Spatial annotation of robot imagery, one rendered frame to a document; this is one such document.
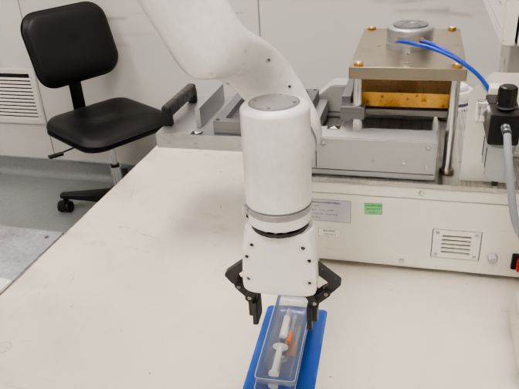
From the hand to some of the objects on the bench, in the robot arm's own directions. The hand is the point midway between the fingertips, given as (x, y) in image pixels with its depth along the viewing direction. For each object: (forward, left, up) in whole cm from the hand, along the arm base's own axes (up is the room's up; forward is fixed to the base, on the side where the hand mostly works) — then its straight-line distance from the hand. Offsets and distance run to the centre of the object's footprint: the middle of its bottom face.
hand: (283, 313), depth 84 cm
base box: (+10, +41, -6) cm, 43 cm away
